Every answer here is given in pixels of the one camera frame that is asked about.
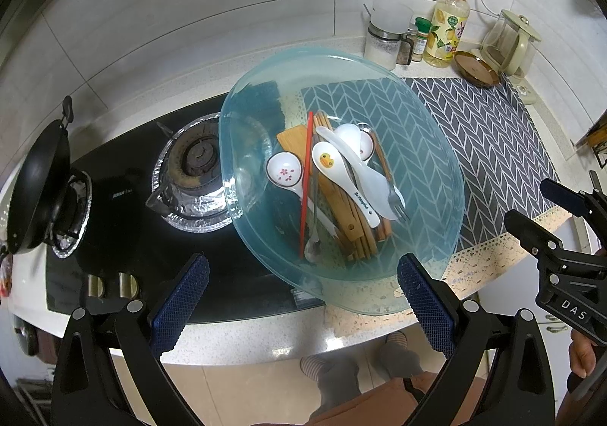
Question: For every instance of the white spoon yellow duck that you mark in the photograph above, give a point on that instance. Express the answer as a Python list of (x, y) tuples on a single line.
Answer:
[(330, 163)]

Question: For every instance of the white spoon pink flowers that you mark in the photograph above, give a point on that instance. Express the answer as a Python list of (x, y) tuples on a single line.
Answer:
[(284, 170)]

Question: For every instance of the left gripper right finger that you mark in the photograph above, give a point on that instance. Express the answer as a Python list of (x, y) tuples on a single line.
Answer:
[(518, 390)]

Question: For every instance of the yellow dish soap bottle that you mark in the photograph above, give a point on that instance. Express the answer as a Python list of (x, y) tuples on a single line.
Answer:
[(447, 26)]

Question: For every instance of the brown ceramic saucer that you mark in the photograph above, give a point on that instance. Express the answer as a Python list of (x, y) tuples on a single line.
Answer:
[(475, 70)]

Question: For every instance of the metal spoon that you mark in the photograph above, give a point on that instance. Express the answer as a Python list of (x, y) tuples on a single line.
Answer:
[(312, 247)]

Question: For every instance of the brown spice jar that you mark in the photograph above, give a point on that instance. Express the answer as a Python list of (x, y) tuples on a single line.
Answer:
[(407, 45)]

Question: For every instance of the person right hand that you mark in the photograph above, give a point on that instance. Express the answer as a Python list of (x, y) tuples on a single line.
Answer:
[(581, 354)]

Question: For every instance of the black glass stove top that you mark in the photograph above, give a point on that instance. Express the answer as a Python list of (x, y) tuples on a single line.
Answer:
[(127, 237)]

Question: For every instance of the blue translucent plastic tray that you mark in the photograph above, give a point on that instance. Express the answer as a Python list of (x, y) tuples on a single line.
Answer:
[(265, 112)]

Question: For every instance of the beige glass kettle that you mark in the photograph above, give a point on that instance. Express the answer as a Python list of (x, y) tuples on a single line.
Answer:
[(511, 45)]

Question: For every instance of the black wok pan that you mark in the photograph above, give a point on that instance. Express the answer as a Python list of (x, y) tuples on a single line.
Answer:
[(39, 184)]

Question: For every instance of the red chopstick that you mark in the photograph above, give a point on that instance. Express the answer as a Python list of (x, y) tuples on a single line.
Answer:
[(305, 183)]

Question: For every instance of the metal fork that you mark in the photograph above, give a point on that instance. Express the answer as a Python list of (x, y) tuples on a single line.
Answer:
[(394, 199)]

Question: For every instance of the green lid spice jar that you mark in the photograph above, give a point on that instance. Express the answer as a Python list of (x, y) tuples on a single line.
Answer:
[(423, 30)]

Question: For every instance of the grey slipper right foot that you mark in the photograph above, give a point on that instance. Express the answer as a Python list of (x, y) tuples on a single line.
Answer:
[(395, 360)]

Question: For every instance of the grey slipper left foot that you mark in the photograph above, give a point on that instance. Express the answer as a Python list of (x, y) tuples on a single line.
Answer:
[(336, 379)]

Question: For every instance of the gas stove burner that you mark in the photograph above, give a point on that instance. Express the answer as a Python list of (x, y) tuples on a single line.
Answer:
[(186, 184)]

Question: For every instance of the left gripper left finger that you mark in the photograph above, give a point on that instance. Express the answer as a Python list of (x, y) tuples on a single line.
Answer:
[(86, 389)]

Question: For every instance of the white ceramic soup spoon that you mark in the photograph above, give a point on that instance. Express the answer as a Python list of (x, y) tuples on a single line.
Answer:
[(357, 139)]

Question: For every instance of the grey herringbone table mat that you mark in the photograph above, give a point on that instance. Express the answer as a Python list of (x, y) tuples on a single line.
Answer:
[(500, 153)]

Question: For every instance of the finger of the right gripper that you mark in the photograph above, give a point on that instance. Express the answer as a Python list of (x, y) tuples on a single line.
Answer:
[(533, 238), (575, 202)]

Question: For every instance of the wooden spatula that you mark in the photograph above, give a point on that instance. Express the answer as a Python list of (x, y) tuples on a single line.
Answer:
[(327, 188)]

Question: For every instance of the grey slipper foot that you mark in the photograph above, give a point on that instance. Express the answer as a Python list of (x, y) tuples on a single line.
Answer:
[(336, 379), (395, 360)]

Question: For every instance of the glass jar white powder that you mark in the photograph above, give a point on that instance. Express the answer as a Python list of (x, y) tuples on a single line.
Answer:
[(388, 20)]

